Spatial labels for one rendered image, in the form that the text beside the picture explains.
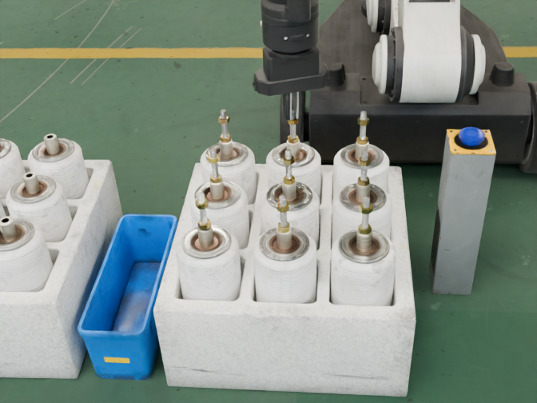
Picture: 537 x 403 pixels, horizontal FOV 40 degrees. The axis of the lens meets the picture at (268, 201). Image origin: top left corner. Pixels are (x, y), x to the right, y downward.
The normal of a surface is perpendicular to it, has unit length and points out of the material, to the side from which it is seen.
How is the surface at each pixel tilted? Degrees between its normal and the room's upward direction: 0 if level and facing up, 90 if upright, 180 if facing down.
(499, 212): 0
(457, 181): 90
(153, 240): 88
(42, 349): 90
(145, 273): 0
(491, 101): 45
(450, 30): 37
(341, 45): 0
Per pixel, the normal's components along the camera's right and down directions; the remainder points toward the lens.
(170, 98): -0.04, -0.79
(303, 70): 0.22, 0.59
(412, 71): -0.08, 0.36
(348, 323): -0.08, 0.61
